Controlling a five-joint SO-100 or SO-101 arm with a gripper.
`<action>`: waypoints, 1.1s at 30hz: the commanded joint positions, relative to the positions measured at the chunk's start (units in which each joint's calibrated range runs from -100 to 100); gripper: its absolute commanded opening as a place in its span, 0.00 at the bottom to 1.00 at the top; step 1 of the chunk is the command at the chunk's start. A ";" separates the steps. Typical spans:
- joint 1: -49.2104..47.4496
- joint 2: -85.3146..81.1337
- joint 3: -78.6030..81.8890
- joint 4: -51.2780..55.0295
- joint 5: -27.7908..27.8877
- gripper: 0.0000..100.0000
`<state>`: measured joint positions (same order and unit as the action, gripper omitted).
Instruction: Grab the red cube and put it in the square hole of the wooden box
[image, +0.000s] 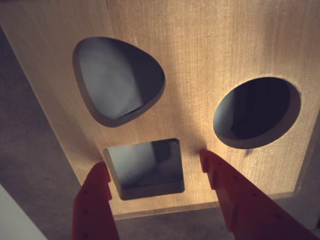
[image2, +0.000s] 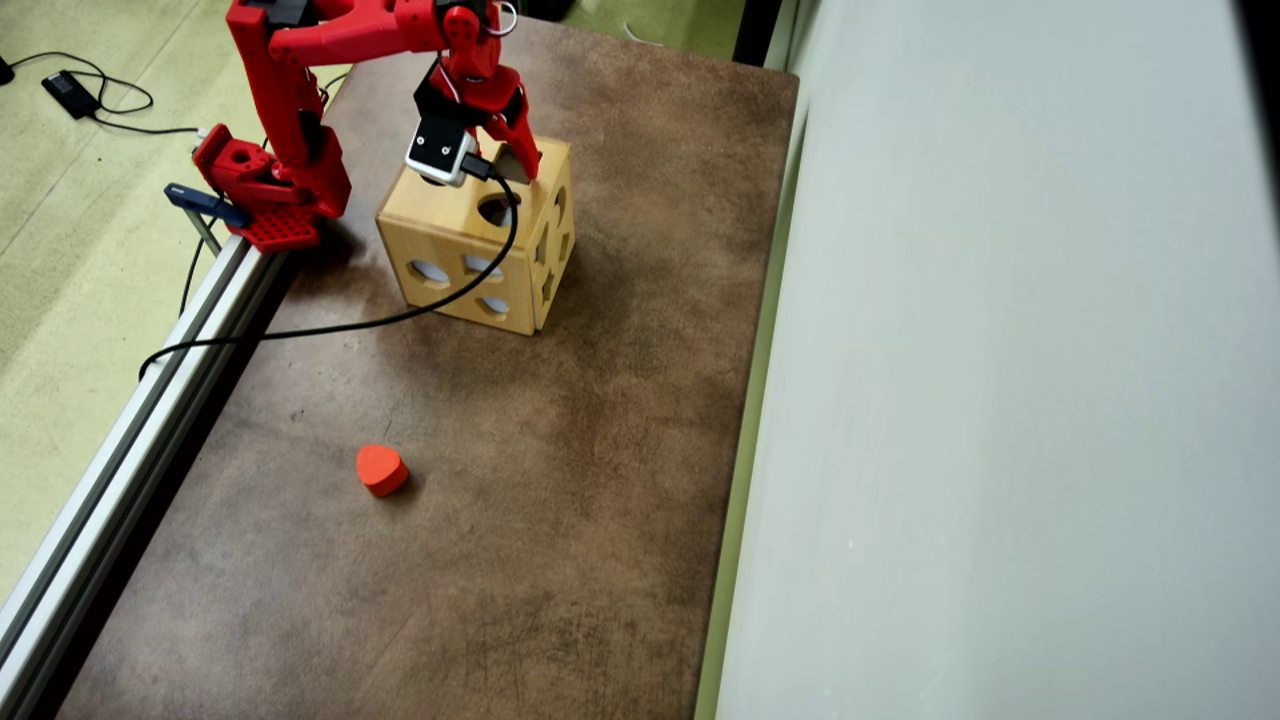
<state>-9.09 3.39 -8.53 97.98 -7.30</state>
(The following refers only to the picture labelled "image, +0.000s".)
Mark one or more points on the brown table mat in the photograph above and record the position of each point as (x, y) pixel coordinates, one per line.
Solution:
(30, 150)

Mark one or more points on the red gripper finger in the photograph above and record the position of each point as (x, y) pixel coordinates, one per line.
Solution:
(92, 207)
(245, 205)

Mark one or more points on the wooden shape sorter box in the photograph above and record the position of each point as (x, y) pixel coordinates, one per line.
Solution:
(195, 50)

